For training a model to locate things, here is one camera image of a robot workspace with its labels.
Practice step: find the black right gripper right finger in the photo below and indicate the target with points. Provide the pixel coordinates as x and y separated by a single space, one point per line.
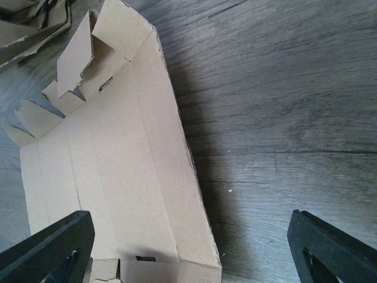
324 253

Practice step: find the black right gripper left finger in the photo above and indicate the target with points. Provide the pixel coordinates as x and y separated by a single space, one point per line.
58 253

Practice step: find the brown cardboard box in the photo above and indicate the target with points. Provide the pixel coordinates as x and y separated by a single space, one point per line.
118 153

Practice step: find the stack of flat cardboard blanks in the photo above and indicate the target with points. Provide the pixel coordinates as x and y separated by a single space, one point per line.
28 25

